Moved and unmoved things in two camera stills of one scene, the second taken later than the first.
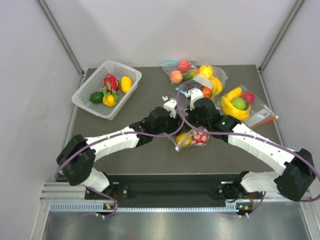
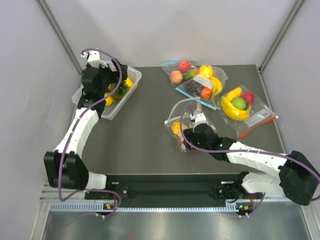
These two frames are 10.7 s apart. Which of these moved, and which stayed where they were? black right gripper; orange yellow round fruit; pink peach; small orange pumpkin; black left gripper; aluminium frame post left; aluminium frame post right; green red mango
Moved: black right gripper; black left gripper
Stayed: orange yellow round fruit; aluminium frame post right; green red mango; pink peach; aluminium frame post left; small orange pumpkin
